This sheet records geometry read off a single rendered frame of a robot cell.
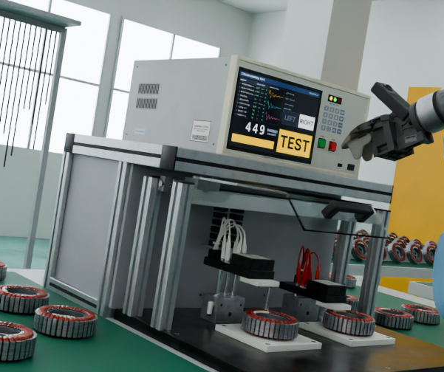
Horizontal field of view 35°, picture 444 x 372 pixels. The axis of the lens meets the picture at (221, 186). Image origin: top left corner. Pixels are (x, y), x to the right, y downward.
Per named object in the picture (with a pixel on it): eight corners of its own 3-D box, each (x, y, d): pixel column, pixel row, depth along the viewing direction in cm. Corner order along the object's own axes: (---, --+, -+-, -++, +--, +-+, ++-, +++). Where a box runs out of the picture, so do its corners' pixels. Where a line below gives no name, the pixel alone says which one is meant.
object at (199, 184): (218, 198, 145) (221, 178, 145) (196, 195, 141) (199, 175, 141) (205, 195, 148) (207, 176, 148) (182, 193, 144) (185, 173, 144)
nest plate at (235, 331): (320, 349, 137) (322, 342, 137) (266, 352, 127) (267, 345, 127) (268, 328, 148) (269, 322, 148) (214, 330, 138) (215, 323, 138)
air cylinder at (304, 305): (317, 320, 165) (320, 297, 164) (295, 321, 160) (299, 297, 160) (301, 315, 168) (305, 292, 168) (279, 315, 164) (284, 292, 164)
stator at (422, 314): (394, 313, 206) (397, 300, 206) (432, 319, 205) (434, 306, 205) (404, 321, 194) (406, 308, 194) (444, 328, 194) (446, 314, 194)
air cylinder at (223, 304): (241, 322, 149) (245, 297, 149) (214, 323, 144) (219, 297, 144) (226, 317, 153) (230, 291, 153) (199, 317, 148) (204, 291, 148)
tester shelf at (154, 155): (391, 203, 174) (394, 185, 174) (172, 170, 130) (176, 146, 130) (269, 183, 208) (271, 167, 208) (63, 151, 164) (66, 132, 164)
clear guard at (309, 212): (390, 239, 133) (394, 208, 133) (304, 231, 118) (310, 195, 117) (271, 213, 158) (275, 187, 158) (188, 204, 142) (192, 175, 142)
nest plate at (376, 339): (394, 344, 152) (395, 338, 152) (351, 347, 143) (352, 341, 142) (342, 325, 164) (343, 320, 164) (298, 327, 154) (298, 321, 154)
